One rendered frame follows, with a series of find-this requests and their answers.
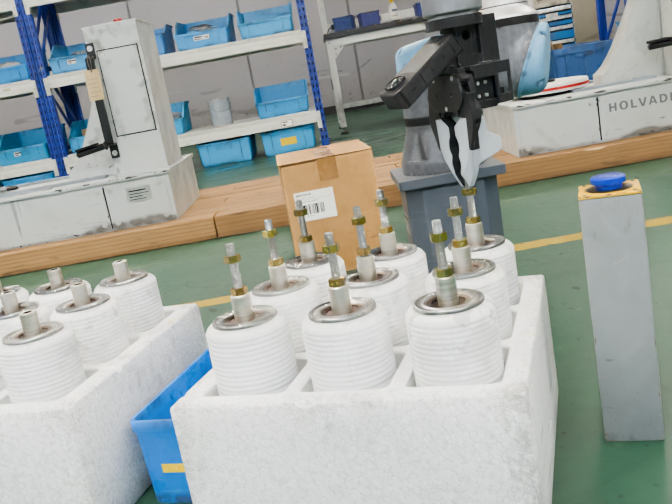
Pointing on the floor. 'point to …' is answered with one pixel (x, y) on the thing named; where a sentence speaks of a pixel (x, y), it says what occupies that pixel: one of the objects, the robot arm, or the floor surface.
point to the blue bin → (159, 408)
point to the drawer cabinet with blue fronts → (559, 21)
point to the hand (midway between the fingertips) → (461, 177)
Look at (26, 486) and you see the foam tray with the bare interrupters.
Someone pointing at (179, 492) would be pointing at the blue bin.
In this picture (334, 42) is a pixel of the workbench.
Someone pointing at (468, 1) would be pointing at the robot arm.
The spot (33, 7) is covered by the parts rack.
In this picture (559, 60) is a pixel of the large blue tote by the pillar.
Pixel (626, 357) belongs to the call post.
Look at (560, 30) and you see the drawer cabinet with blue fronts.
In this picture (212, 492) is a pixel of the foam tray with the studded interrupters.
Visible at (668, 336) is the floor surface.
